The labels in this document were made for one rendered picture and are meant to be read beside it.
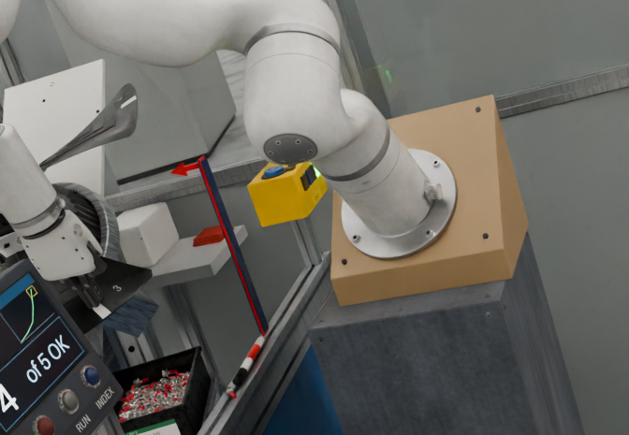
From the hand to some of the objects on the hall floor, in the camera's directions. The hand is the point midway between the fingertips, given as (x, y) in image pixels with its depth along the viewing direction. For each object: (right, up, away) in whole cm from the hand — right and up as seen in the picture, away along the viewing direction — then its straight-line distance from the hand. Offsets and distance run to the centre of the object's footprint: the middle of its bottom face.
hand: (91, 293), depth 158 cm
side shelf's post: (+26, -78, +100) cm, 129 cm away
